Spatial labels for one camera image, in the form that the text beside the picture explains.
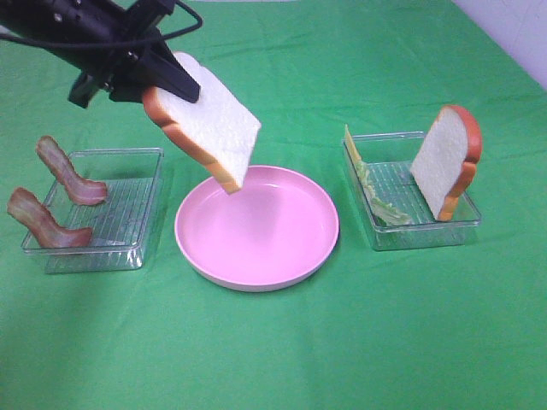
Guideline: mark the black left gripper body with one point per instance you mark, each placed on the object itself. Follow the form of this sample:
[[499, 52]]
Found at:
[[110, 42]]

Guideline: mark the pink round plate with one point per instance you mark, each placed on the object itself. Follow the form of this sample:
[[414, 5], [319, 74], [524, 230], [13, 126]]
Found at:
[[274, 233]]

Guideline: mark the green tablecloth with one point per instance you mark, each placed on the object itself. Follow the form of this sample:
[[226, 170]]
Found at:
[[448, 328]]

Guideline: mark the yellow toy cheese slice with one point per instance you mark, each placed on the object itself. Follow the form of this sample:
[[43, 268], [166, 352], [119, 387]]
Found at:
[[351, 148]]

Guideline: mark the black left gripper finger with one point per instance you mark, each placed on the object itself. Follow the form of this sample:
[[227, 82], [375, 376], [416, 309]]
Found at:
[[160, 68], [127, 93]]

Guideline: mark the toy bacon strip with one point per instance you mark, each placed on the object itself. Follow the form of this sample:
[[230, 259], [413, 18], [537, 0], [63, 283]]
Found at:
[[80, 191], [30, 212]]

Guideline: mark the toy bread slice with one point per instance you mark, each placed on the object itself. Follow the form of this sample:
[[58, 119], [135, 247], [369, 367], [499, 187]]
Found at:
[[217, 130], [446, 162]]

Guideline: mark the toy lettuce leaf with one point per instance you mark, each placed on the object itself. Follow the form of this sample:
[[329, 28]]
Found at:
[[385, 211]]

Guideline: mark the right clear plastic tray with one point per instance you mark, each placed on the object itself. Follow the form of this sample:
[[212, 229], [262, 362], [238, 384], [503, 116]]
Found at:
[[389, 157]]

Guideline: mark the left clear plastic tray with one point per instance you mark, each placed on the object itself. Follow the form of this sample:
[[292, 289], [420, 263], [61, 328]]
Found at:
[[123, 226]]

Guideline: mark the clear plastic tray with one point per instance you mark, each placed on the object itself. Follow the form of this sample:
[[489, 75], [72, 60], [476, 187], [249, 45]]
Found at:
[[389, 157], [123, 226]]

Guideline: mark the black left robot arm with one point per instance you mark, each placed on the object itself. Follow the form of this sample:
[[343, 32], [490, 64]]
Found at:
[[46, 25]]

